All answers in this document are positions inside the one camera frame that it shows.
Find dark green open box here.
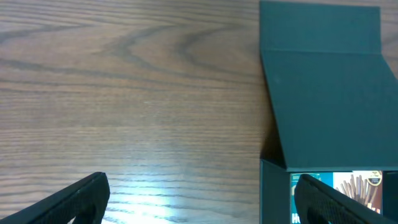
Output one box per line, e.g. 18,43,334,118
259,1,397,223

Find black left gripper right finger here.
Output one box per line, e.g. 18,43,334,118
294,174,397,224

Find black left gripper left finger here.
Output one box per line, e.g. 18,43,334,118
1,172,110,224

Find brown chocolate stick box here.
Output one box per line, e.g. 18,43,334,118
333,170,383,214

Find teal cookie packet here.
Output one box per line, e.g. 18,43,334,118
294,174,336,224

